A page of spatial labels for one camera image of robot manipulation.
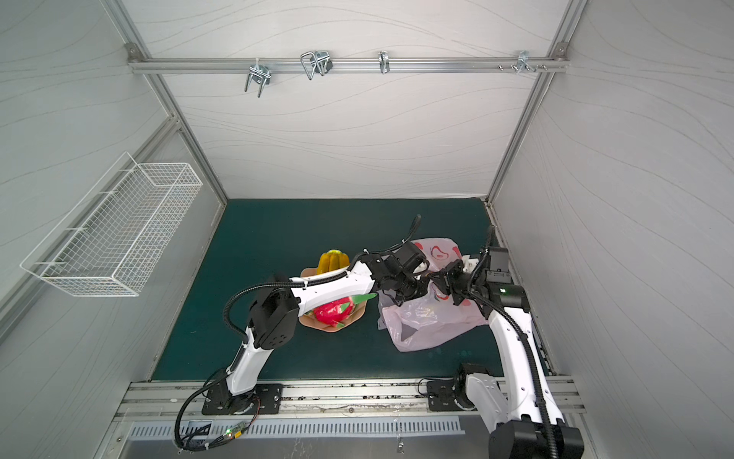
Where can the pink dragon fruit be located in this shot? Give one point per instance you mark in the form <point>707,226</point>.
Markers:
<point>336,312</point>

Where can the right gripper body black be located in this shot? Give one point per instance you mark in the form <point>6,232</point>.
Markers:
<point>453,278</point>

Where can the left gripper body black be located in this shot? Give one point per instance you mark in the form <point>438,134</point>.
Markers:
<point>410,284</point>

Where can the pink plastic bag peach print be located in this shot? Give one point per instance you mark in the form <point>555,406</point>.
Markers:
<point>426,322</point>

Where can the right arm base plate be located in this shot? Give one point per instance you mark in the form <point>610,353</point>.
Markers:
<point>441,397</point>

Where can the white wire basket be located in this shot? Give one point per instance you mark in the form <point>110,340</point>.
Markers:
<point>109,244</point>

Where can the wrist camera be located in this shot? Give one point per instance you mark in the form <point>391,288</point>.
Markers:
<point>493,266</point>
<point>411,259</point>

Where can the metal hook clamp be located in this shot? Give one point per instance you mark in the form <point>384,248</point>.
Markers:
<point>316,63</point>
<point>258,76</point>

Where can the white slotted cable duct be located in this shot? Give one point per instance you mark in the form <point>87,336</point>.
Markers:
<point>286,428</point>

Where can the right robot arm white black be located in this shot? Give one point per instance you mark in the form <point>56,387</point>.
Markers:
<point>526,422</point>

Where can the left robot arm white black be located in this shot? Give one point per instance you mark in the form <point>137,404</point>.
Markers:
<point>274,315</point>

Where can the small metal hook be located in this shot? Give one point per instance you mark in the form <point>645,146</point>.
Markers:
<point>384,62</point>

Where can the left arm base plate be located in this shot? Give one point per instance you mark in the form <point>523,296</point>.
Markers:
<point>264,399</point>

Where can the pink flower-shaped fruit plate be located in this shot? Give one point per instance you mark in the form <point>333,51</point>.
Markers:
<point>308,320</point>

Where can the metal hook clamp middle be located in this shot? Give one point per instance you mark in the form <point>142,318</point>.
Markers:
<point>316,63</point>

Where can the yellow banana bunch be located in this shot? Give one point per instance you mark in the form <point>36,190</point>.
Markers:
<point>332,260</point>

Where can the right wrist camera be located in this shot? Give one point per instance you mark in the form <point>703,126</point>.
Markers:
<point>493,266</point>

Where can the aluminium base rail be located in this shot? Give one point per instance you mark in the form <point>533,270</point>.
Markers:
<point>149,401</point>

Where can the metal hook clamp left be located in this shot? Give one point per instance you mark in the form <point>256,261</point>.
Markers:
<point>258,76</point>

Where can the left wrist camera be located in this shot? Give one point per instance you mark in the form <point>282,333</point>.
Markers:
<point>411,259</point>

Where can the metal bracket right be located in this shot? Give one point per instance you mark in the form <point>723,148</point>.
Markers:
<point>523,65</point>

